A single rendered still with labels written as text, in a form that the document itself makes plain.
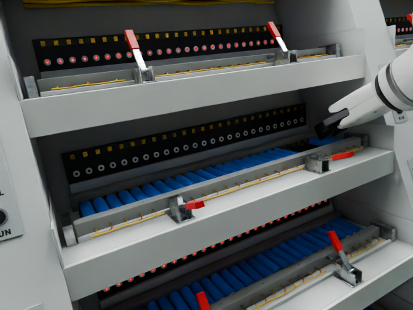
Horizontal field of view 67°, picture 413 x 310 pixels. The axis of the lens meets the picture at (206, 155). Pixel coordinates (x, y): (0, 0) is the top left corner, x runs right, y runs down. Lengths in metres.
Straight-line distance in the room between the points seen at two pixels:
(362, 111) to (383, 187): 0.22
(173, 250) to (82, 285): 0.11
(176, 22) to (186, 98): 0.31
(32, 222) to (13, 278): 0.06
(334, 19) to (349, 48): 0.07
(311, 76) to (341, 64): 0.08
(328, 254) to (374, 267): 0.08
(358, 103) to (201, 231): 0.34
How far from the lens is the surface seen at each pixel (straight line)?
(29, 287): 0.41
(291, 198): 0.52
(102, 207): 0.49
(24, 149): 0.41
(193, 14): 0.77
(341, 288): 0.62
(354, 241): 0.71
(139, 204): 0.46
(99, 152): 0.57
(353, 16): 0.74
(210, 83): 0.48
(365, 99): 0.58
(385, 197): 0.76
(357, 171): 0.63
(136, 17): 0.72
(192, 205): 0.38
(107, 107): 0.43
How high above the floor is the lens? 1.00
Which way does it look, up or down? 2 degrees up
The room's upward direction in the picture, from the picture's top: 16 degrees counter-clockwise
